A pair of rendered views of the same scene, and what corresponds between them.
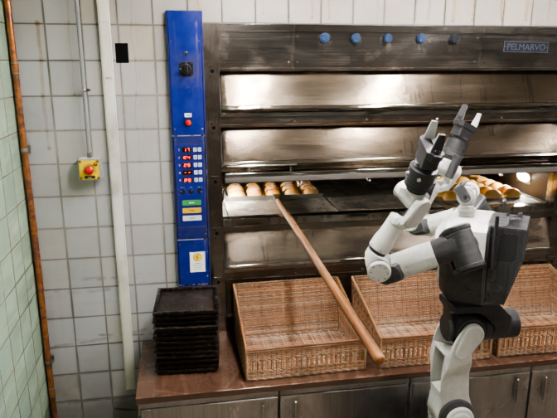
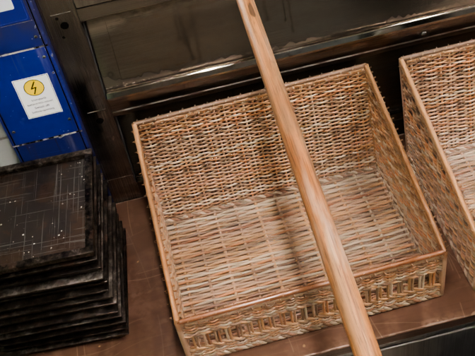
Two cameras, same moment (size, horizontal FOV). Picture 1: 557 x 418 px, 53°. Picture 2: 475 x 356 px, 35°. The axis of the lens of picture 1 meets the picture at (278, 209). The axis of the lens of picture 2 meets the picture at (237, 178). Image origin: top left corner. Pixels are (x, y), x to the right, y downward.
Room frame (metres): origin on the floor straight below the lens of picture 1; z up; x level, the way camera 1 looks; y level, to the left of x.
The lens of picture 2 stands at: (1.39, -0.13, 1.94)
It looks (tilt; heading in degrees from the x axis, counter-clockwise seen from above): 46 degrees down; 7
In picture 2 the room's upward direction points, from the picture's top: 12 degrees counter-clockwise
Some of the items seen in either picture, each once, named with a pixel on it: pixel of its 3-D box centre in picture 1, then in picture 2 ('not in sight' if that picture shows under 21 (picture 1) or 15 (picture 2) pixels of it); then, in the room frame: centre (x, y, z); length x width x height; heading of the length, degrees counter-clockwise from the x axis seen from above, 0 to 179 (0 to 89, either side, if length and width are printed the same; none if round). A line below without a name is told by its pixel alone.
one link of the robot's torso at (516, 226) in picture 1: (480, 253); not in sight; (1.94, -0.73, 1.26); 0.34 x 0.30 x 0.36; 154
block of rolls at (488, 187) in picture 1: (460, 184); not in sight; (3.37, -1.11, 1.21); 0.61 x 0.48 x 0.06; 10
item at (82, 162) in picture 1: (90, 168); not in sight; (2.54, 0.86, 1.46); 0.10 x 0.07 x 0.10; 100
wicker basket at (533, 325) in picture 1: (525, 306); not in sight; (2.67, -1.27, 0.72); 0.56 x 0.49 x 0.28; 99
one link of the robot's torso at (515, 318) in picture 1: (480, 317); not in sight; (1.96, -0.76, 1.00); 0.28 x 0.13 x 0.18; 99
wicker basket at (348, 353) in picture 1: (295, 323); (282, 205); (2.47, -0.08, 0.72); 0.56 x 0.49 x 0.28; 101
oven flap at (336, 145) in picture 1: (399, 142); not in sight; (2.84, -0.61, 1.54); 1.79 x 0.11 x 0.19; 100
